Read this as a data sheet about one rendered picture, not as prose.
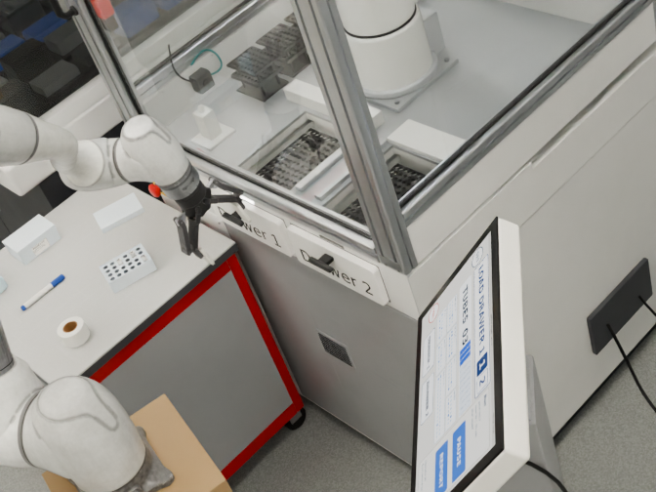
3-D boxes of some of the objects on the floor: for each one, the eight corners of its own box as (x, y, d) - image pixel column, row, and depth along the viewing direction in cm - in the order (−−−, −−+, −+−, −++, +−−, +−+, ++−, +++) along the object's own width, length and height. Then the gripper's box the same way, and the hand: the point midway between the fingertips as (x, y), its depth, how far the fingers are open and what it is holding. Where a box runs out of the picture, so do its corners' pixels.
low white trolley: (174, 563, 319) (59, 391, 270) (59, 461, 360) (-60, 295, 311) (317, 424, 342) (235, 241, 293) (194, 342, 383) (103, 170, 334)
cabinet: (491, 531, 299) (424, 326, 247) (244, 370, 367) (151, 183, 315) (696, 300, 336) (676, 80, 285) (438, 192, 404) (384, -1, 352)
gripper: (157, 232, 252) (204, 286, 268) (229, 150, 259) (271, 207, 274) (138, 222, 257) (185, 274, 273) (209, 141, 263) (252, 197, 279)
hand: (226, 238), depth 272 cm, fingers open, 13 cm apart
